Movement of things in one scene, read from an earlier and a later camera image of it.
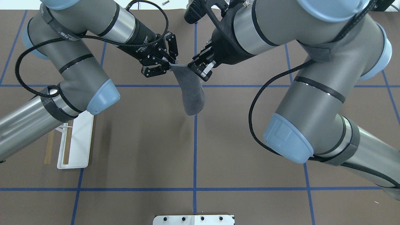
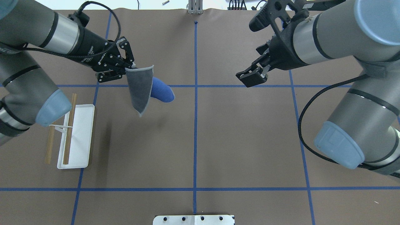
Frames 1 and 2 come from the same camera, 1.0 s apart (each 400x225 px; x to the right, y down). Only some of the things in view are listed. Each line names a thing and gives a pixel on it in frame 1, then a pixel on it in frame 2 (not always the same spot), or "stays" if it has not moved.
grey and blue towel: [192, 87] to [142, 86]
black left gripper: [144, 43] to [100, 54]
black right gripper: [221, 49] to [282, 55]
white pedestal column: [212, 219] stays
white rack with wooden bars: [75, 145] stays
